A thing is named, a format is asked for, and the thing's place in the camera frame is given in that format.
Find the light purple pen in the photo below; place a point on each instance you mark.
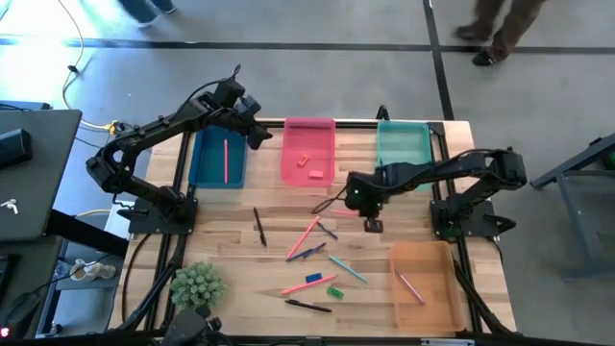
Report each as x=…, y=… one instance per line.
x=410, y=287

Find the black computer mouse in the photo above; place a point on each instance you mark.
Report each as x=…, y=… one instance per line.
x=21, y=310

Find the teal pen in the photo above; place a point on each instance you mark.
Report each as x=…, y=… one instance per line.
x=348, y=269

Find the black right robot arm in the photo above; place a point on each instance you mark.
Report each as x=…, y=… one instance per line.
x=447, y=170

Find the pink eraser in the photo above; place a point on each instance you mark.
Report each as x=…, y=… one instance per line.
x=315, y=174

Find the blue plastic bin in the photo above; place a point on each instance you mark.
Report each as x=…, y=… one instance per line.
x=211, y=163

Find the orange plastic bin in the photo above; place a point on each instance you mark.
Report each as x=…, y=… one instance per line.
x=432, y=269

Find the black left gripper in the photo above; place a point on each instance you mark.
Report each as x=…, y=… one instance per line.
x=230, y=103

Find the black side desk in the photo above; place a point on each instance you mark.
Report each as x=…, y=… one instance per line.
x=86, y=235

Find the grey metal stand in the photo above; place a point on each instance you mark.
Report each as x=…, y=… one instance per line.
x=572, y=162

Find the person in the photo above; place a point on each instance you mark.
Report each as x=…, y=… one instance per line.
x=144, y=9

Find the person's feet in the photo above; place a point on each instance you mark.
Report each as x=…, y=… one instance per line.
x=509, y=24

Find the black aluminium table frame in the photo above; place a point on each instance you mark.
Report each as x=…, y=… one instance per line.
x=355, y=125

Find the pink plastic bin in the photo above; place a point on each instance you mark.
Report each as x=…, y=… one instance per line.
x=307, y=144

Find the black device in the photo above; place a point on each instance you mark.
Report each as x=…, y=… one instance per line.
x=189, y=329

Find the dark grey laptop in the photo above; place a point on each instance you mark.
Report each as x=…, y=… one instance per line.
x=43, y=182

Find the teal plastic bin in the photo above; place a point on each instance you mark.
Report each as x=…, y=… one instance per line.
x=403, y=144

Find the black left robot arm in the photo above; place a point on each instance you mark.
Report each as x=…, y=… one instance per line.
x=144, y=137

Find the black pen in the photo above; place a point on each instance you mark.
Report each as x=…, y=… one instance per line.
x=260, y=227
x=307, y=305

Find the blue eraser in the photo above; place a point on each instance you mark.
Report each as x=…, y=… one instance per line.
x=313, y=278

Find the white curled object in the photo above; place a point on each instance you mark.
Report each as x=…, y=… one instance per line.
x=89, y=271

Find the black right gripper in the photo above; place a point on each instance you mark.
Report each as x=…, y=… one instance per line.
x=365, y=192

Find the green artificial plant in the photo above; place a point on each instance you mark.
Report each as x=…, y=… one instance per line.
x=197, y=286

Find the black box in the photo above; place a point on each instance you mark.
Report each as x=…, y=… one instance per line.
x=14, y=149

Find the green eraser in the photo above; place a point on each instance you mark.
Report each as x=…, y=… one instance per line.
x=335, y=292

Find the orange eraser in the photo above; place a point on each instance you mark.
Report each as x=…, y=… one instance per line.
x=303, y=160

